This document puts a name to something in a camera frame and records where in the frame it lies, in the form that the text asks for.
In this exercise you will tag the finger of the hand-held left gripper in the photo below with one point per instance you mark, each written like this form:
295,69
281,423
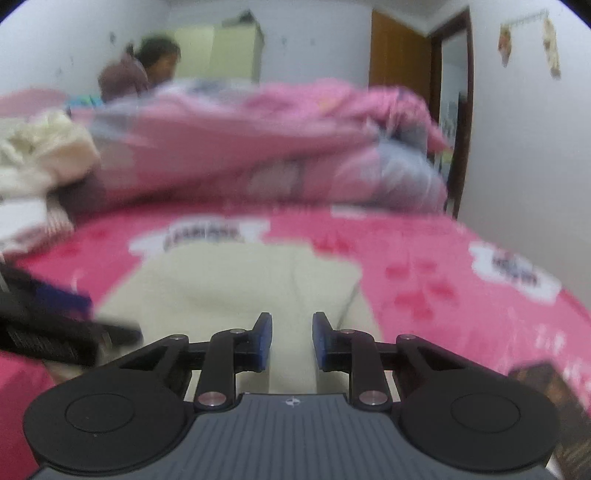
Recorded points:
117,333
64,300

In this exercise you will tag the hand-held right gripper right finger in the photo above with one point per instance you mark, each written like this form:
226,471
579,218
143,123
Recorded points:
322,342

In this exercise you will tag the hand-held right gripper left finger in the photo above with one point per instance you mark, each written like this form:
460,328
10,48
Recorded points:
263,339

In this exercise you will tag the beige zip jacket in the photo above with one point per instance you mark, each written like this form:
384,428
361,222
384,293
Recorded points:
221,286

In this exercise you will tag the white cloth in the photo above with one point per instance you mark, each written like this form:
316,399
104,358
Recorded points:
23,221

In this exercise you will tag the pink floral blanket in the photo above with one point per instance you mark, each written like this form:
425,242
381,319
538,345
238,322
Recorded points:
438,286

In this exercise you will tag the cream cloth pile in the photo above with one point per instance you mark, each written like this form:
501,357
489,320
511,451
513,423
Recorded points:
41,152

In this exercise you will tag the pink grey quilt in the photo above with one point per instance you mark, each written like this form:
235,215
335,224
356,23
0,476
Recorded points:
277,138

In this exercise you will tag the pale green cabinet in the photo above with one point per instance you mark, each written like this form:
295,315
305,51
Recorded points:
217,50

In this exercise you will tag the wooden door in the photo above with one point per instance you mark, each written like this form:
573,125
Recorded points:
399,50

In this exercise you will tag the small hanging cloth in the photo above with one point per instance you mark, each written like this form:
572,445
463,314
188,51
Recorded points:
504,44

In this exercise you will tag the long hanging cloth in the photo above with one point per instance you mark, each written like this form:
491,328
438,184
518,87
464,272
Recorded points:
551,48

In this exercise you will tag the dark door frame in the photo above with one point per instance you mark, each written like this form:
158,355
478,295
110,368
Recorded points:
464,115

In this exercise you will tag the wall hook rack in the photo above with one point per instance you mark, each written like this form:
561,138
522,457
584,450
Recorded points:
526,17

